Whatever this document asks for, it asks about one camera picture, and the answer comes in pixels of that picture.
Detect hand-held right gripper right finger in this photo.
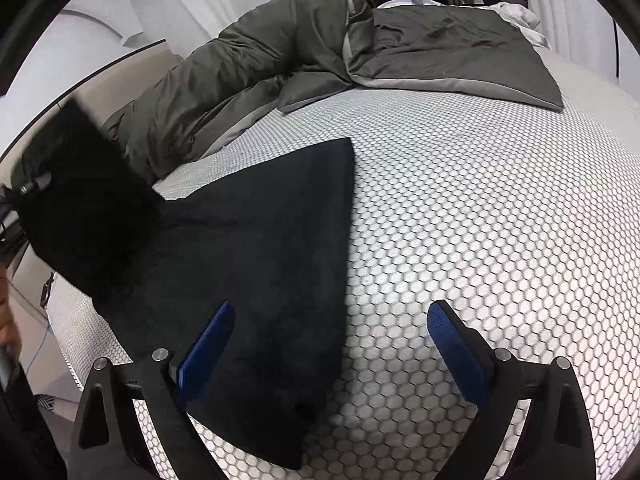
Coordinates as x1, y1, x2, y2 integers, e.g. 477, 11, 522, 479
426, 300, 598, 480

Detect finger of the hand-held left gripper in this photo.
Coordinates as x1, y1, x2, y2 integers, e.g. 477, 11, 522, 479
0, 172, 53, 211

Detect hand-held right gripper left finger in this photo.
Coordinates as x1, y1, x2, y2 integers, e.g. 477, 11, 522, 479
70, 300, 236, 480

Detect black pants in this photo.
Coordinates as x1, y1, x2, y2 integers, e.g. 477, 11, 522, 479
5, 97, 357, 471

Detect person's left forearm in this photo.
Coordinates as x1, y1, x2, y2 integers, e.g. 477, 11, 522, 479
0, 267, 22, 356

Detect white hexagon-pattern mattress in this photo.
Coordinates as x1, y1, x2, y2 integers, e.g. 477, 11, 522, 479
47, 45, 640, 480

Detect grey duvet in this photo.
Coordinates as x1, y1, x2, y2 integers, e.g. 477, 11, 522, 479
102, 0, 376, 181

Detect white crumpled cloth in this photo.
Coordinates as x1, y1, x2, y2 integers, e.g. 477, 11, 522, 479
377, 0, 551, 48

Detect blue cable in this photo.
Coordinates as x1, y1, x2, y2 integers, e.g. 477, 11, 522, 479
22, 322, 56, 376

